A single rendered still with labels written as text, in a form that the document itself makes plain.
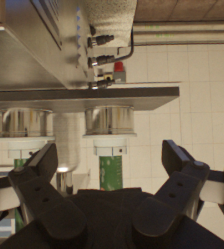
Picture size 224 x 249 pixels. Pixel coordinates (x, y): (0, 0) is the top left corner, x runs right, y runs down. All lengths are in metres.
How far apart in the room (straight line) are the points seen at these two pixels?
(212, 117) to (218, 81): 0.35
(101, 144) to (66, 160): 0.16
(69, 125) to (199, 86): 1.71
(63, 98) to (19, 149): 0.09
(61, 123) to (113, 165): 0.18
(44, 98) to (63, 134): 0.18
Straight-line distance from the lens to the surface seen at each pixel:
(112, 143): 0.22
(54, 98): 0.20
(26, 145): 0.24
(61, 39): 0.20
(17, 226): 0.28
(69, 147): 0.37
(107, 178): 0.23
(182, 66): 1.96
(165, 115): 1.81
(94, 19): 0.59
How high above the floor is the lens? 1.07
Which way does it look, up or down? 2 degrees down
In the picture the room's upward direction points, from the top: 178 degrees clockwise
